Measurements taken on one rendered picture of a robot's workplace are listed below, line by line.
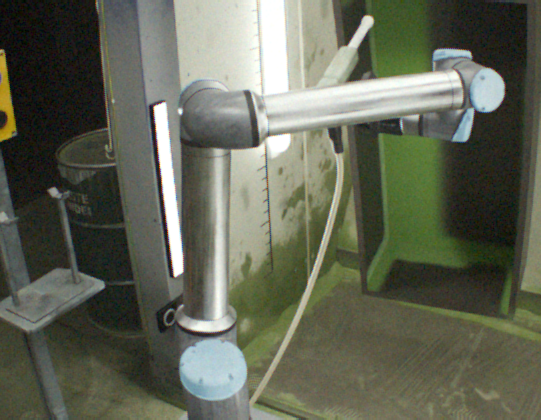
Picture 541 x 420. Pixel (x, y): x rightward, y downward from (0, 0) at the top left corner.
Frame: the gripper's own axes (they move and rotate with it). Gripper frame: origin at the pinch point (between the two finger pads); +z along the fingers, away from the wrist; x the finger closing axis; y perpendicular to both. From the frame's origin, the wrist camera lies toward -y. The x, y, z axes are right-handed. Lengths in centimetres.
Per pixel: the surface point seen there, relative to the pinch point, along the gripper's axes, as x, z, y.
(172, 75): 24, 64, 15
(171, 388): -37, 71, 124
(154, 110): 9, 63, 18
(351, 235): 88, 40, 164
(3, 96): -24, 86, -13
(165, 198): -2, 63, 46
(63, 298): -51, 72, 42
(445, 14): 70, -17, 15
